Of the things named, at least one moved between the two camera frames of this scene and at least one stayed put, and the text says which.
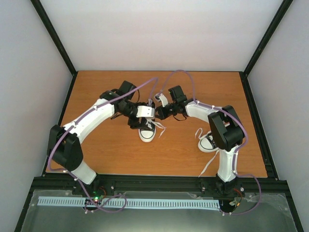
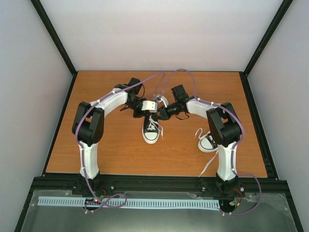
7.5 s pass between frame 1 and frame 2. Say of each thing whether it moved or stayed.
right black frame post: stayed
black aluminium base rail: stayed
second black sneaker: stayed
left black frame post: stayed
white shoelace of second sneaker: stayed
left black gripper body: moved
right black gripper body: stayed
